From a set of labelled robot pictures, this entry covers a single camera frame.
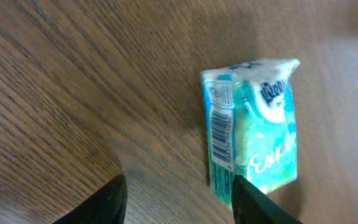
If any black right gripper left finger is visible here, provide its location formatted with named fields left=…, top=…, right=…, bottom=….
left=53, top=174, right=127, bottom=224

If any green tissue pack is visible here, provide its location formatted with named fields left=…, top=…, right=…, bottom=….
left=200, top=58, right=301, bottom=208

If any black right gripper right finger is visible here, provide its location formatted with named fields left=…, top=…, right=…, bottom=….
left=231, top=175, right=302, bottom=224

